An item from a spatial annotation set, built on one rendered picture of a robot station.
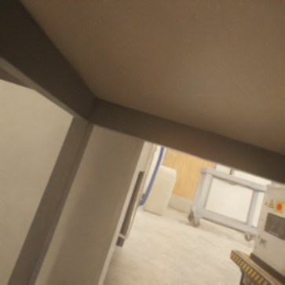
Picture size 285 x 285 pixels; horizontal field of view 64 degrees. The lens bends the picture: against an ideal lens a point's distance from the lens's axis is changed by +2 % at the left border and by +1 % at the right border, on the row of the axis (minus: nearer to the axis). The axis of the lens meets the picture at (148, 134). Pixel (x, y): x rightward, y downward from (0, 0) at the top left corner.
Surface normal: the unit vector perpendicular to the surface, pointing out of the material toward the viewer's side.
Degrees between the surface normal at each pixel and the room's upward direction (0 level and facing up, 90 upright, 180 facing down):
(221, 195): 90
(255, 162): 90
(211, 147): 90
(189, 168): 90
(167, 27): 180
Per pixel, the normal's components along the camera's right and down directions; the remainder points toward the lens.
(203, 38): -0.31, 0.94
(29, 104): -0.04, -0.17
